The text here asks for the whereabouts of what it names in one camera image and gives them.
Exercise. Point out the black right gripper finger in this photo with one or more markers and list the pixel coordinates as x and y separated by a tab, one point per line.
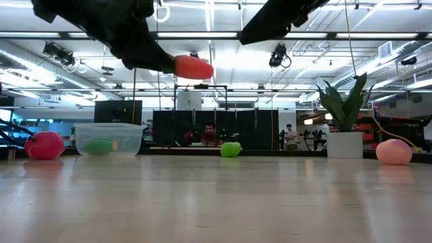
266	23

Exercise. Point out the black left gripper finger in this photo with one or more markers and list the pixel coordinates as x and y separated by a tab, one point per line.
145	55

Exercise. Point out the orange toy carrot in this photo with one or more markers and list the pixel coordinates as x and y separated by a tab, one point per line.
194	67

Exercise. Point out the clear plastic tupperware container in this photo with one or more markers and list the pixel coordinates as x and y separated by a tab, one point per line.
128	135

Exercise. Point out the green toy corn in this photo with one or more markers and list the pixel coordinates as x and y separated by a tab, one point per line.
99	146

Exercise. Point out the light green toy lime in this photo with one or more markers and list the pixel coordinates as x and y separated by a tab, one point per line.
230	149

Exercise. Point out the red toy apple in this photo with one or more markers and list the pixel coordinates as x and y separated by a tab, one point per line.
45	146

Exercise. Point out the round black ceiling fixture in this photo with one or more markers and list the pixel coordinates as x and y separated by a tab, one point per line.
194	54

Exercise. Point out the black ceiling spotlight pair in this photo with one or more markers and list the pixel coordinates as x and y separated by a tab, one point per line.
64	58

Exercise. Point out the white cylinder box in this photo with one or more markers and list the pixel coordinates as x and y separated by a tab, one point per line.
189	101

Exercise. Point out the black monitor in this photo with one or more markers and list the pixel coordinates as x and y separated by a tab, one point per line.
114	111

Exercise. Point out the white ceiling air vent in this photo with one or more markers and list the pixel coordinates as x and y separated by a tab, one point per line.
386	50

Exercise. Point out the seated person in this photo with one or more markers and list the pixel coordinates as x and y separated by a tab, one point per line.
210	130

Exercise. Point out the green snake plant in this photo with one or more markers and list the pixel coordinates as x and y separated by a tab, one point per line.
344	111

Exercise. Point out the standing person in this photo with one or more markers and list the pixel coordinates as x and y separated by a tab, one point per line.
291	136

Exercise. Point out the black equipment stand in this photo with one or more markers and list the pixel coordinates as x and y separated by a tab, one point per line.
315	135

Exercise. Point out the white plant pot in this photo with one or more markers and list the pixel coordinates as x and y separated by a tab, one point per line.
344	145

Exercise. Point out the dark workbench with red items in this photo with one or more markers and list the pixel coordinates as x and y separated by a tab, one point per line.
405	130

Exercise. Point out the black metal frame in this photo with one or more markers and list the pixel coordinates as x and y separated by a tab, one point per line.
200	86

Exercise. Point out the black partition wall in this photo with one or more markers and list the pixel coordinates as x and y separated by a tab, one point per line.
256	128

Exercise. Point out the black ceiling camera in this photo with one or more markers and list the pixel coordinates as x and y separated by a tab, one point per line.
409	60

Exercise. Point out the black table edge rail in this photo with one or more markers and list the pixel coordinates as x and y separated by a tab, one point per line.
270	152

